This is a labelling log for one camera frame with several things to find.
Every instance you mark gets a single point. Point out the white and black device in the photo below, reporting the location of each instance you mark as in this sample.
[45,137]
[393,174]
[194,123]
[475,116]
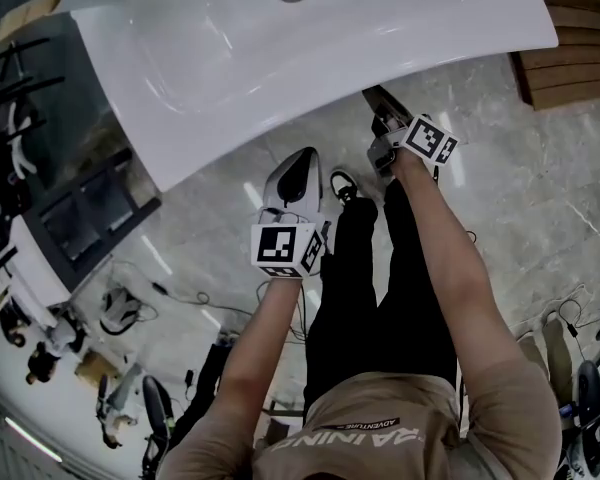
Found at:
[120,310]

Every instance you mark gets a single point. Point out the white mesh chair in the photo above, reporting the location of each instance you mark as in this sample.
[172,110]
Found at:
[17,153]

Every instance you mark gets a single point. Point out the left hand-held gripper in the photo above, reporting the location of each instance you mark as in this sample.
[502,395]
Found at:
[275,248]

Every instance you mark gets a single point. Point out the beige stick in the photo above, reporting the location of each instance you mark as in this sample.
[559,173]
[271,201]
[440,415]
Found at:
[25,15]

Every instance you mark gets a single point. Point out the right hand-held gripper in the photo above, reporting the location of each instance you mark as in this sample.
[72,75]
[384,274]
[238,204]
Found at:
[430,140]

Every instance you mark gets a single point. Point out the person's black trousers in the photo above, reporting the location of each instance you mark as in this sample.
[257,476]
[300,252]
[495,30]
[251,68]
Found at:
[360,293]

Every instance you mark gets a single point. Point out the person's beige t-shirt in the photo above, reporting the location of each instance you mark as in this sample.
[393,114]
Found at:
[380,443]

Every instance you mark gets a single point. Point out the black metal frame stand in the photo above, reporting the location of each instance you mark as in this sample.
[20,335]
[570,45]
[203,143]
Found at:
[80,228]

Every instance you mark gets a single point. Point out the white sink basin top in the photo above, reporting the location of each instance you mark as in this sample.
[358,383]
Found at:
[280,68]

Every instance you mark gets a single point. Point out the wooden slatted platform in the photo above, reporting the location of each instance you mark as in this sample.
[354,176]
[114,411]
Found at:
[575,58]

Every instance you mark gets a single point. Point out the person's right forearm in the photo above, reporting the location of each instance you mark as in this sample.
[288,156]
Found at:
[440,238]

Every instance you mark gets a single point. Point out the person's left shoe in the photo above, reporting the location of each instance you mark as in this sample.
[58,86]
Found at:
[344,185]

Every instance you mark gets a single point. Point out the person's left forearm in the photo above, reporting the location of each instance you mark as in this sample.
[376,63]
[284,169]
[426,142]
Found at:
[270,338]

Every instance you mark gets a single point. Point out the dark blue chair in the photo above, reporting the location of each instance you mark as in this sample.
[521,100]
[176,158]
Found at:
[10,78]

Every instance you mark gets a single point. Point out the black round device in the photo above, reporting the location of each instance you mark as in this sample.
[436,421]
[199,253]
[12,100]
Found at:
[591,393]

